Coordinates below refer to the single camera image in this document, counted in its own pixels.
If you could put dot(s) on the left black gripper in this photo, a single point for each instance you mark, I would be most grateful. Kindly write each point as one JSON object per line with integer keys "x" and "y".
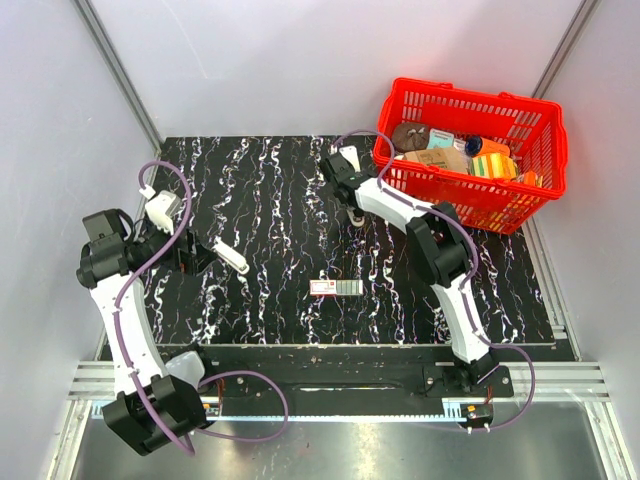
{"x": 196, "y": 256}

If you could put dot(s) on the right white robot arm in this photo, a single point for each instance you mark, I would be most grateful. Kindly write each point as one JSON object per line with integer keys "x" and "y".
{"x": 440, "y": 251}

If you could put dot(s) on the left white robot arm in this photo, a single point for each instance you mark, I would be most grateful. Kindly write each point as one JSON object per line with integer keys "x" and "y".
{"x": 156, "y": 402}

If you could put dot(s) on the black grey stapler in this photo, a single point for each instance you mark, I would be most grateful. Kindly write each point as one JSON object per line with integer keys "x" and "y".
{"x": 356, "y": 217}

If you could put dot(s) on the brown round object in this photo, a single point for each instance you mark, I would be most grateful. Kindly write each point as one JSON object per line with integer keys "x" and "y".
{"x": 410, "y": 136}

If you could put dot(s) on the teal white card box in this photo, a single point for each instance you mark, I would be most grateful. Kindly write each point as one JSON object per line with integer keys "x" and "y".
{"x": 440, "y": 139}

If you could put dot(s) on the brown cardboard box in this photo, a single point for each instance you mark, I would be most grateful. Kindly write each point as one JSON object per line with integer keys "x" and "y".
{"x": 448, "y": 158}

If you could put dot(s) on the staple box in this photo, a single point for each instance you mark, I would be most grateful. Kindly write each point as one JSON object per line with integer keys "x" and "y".
{"x": 336, "y": 288}

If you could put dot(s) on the orange bottle blue cap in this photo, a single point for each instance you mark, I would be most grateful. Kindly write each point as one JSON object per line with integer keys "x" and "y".
{"x": 478, "y": 145}

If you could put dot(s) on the yellow green sponge pack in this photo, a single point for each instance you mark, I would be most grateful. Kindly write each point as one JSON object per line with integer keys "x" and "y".
{"x": 494, "y": 166}

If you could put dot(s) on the red plastic basket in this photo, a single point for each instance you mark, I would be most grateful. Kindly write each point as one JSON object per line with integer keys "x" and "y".
{"x": 533, "y": 129}

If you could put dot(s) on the orange snack packet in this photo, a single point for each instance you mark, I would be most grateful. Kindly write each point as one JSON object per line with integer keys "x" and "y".
{"x": 529, "y": 178}

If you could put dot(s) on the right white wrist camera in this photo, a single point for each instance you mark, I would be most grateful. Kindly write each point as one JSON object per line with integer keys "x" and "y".
{"x": 350, "y": 154}

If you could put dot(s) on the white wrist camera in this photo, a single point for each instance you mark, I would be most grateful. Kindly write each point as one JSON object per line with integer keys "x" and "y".
{"x": 160, "y": 209}
{"x": 350, "y": 154}

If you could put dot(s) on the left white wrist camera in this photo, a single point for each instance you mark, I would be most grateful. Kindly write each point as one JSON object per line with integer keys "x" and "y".
{"x": 160, "y": 209}

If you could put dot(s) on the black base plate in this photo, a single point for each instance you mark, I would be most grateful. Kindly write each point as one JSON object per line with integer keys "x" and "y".
{"x": 350, "y": 380}

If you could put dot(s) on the aluminium rail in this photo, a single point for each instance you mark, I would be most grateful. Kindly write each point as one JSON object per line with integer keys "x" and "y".
{"x": 424, "y": 398}

